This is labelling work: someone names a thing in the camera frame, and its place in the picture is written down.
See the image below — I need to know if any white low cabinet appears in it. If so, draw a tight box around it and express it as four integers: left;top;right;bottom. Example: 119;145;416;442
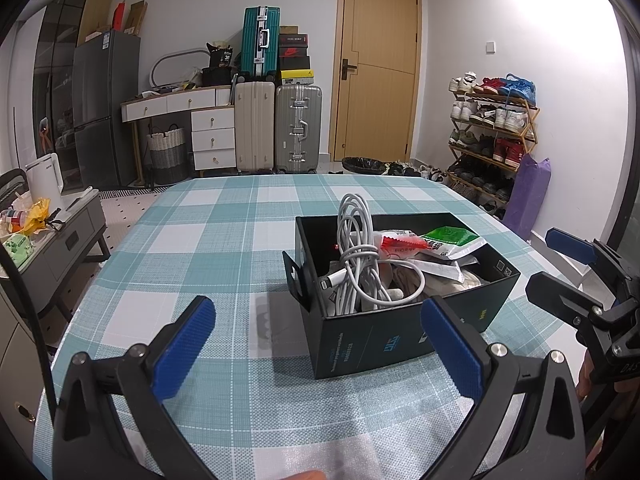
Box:
0;305;51;461

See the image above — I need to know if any dark glass wardrobe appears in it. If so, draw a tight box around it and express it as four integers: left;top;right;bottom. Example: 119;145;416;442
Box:
32;0;96;161

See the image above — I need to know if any person's right hand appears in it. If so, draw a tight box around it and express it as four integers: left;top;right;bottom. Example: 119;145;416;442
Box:
576;352;607;403

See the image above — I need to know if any red and white snack packet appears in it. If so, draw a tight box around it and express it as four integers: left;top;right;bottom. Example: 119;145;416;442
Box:
374;230;431;261

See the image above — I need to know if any teal suitcase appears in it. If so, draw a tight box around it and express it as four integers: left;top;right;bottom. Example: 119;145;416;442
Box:
240;6;282;81

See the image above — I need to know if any dark grey fridge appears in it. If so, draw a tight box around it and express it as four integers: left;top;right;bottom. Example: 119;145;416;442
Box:
72;29;141;188

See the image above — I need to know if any yellow plastic bag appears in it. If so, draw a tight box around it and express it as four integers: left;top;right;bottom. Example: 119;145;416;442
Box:
17;197;53;236

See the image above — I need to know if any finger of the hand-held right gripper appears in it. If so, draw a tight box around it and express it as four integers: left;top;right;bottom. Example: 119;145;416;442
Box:
545;227;640;291
525;270;608;333

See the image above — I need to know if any white desk with drawers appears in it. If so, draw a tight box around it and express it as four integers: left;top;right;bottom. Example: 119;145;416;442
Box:
121;85;236;183

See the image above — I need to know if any purple bag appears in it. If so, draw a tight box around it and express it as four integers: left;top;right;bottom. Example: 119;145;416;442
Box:
502;154;552;241

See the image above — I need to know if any wooden shoe rack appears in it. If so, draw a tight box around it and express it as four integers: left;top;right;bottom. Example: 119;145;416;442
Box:
446;72;541;216

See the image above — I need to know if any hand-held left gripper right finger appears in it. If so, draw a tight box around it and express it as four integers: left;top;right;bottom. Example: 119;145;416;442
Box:
420;296;586;480

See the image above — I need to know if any row of shelved shoes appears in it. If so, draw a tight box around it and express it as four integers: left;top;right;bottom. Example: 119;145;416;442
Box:
447;72;538;213

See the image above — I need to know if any black cardboard box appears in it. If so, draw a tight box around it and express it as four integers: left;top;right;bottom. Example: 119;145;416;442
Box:
282;212;522;380

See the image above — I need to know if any scattered shoes pile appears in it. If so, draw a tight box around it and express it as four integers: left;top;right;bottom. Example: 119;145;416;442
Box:
382;160;451;183

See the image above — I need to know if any grey coffee table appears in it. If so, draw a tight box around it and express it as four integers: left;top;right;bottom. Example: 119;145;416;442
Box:
0;187;111;321

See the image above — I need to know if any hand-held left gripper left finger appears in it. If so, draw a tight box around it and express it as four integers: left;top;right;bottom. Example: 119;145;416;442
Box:
52;295;218;480

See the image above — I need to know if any white plush doll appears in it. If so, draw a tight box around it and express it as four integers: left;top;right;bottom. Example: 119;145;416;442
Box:
375;260;426;306

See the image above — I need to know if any tan cardboard board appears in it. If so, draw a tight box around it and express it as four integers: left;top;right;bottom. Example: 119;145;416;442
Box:
77;0;116;46

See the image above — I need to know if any white printed sachet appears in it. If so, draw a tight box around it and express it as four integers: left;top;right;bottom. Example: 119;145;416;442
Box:
415;255;478;282

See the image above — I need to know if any green and white packet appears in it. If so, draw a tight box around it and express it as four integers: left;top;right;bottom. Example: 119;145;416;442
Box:
420;226;487;261

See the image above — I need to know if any white charging cable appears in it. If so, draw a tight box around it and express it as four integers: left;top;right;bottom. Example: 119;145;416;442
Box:
320;192;426;318

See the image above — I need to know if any black paper bag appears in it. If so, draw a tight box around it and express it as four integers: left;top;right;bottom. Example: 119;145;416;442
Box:
202;42;236;86

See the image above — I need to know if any black and red shoe box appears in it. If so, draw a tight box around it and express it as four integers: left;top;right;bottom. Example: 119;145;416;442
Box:
278;34;310;58

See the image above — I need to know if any grey and white woven basket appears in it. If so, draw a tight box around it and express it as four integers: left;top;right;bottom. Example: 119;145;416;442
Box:
146;125;190;186

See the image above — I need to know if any oval metal frame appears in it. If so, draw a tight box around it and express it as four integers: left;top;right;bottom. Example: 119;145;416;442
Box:
151;49;208;92

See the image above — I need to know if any teal checked tablecloth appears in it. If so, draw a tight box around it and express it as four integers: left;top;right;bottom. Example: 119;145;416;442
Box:
32;174;591;480

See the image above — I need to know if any brown cardboard box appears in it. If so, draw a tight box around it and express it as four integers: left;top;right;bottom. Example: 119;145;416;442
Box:
124;1;148;37

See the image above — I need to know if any wooden door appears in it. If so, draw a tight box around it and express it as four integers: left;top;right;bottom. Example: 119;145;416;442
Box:
330;0;423;163

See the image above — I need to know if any silver suitcase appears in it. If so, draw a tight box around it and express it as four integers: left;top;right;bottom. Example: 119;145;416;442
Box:
274;84;323;175

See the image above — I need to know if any beige suitcase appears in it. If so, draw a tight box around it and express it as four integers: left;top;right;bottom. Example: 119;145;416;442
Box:
234;80;276;175

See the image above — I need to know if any black trash bin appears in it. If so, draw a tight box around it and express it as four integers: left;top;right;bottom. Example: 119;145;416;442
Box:
341;156;383;176

